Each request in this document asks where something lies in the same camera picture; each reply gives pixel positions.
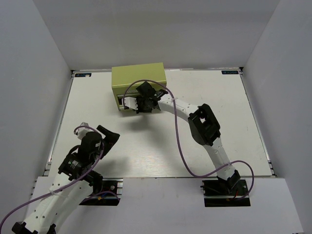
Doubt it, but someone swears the green metal drawer chest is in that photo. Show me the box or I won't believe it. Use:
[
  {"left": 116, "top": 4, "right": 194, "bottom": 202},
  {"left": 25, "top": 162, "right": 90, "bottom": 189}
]
[{"left": 112, "top": 62, "right": 167, "bottom": 111}]

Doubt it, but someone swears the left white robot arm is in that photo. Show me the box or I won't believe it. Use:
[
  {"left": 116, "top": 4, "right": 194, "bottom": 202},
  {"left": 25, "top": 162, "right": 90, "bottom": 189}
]
[{"left": 12, "top": 122, "right": 120, "bottom": 234}]

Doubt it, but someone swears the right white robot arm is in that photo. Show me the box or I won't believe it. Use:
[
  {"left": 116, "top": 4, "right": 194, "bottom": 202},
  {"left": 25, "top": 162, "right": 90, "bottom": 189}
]
[{"left": 136, "top": 81, "right": 240, "bottom": 195}]

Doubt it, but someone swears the left blue corner label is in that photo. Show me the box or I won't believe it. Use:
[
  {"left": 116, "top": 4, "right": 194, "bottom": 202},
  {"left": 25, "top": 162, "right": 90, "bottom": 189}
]
[{"left": 75, "top": 73, "right": 92, "bottom": 78}]

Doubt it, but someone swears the blue corner label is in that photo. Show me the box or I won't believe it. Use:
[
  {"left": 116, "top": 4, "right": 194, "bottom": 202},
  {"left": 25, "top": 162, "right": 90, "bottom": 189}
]
[
  {"left": 75, "top": 73, "right": 92, "bottom": 78},
  {"left": 221, "top": 70, "right": 239, "bottom": 75}
]

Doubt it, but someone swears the right blue corner label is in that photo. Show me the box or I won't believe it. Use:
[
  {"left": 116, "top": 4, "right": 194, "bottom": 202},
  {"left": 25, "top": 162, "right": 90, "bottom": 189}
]
[{"left": 221, "top": 70, "right": 239, "bottom": 75}]

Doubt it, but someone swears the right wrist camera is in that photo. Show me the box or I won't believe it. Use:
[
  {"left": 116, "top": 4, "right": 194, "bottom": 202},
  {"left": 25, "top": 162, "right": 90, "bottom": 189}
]
[{"left": 122, "top": 97, "right": 138, "bottom": 110}]

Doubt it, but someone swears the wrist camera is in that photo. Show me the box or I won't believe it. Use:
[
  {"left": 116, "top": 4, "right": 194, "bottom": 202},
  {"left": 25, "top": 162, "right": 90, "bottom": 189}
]
[
  {"left": 74, "top": 122, "right": 92, "bottom": 140},
  {"left": 122, "top": 97, "right": 138, "bottom": 110}
]

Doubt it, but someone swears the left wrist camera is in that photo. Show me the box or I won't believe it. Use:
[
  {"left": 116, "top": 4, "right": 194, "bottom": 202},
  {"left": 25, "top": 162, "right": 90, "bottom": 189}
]
[{"left": 74, "top": 122, "right": 92, "bottom": 140}]

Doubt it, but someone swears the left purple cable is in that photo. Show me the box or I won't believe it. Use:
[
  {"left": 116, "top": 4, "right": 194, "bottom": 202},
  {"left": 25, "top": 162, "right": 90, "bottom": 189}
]
[{"left": 0, "top": 125, "right": 121, "bottom": 229}]

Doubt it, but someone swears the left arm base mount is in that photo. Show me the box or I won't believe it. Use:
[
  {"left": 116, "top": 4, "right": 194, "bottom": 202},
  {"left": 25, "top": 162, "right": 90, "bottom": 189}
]
[{"left": 79, "top": 178, "right": 123, "bottom": 206}]

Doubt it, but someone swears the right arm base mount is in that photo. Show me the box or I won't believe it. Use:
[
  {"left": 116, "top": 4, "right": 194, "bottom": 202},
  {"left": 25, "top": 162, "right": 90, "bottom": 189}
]
[{"left": 200, "top": 179, "right": 251, "bottom": 208}]

